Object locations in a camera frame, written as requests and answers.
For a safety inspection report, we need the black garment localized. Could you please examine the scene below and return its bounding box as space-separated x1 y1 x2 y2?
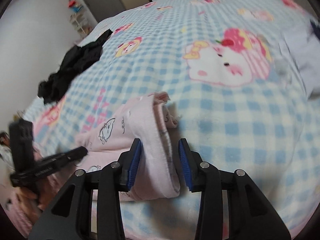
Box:
37 29 112 105

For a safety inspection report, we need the pink fuzzy sleeve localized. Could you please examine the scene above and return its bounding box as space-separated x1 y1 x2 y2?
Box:
5 175 64 238

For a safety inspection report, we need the blue checkered cartoon blanket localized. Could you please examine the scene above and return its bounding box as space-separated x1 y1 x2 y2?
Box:
24 0 319 237

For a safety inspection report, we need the white shelf rack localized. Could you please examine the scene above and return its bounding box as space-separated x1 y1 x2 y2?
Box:
68 0 92 38

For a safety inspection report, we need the light blue folded garment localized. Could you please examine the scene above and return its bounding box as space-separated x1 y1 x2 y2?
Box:
279 20 319 99

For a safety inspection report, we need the pink cartoon print pajama garment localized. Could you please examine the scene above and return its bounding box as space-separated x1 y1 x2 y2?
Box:
75 92 180 202

